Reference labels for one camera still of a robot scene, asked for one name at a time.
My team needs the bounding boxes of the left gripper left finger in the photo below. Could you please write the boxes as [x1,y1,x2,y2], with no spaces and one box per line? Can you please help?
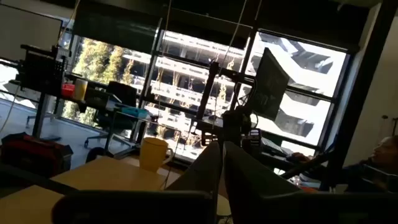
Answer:
[164,141,223,224]

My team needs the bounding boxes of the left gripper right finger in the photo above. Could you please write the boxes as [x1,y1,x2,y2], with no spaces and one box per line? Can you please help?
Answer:
[222,141,302,224]

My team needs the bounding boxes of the yellow coffee mug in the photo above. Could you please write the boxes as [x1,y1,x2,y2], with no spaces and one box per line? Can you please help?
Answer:
[139,136,175,174]

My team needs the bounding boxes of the black rig strut bar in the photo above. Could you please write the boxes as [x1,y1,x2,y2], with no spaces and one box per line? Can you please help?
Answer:
[279,149,330,180]

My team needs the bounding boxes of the teal box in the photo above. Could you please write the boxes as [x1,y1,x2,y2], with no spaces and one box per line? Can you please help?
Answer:
[121,106,149,119]

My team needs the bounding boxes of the black computer monitor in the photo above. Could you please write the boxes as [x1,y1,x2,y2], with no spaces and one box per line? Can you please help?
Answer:
[248,47,290,121]

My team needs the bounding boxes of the black office chair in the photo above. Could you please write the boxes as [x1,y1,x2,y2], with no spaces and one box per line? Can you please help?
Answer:
[83,81,139,150]

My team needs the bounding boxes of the person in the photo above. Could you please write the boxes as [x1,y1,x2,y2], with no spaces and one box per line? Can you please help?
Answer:
[292,135,398,194]

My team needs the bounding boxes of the yellow cylindrical container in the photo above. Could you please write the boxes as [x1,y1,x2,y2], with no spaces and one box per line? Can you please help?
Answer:
[73,78,89,101]

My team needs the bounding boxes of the small red box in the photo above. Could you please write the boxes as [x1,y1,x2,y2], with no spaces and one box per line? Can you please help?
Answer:
[61,83,76,98]

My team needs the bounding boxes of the red tool bag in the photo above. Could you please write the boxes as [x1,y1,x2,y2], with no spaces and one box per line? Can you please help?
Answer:
[0,132,75,179]

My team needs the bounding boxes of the black desk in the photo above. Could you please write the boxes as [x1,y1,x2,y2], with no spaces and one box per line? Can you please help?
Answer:
[9,77,125,139]

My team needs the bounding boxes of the black pegboard organizer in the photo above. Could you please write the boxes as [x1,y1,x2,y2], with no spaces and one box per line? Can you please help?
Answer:
[18,45,68,96]

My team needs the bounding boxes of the black rig frame post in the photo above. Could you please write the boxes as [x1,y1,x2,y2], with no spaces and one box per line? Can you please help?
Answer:
[320,0,398,192]

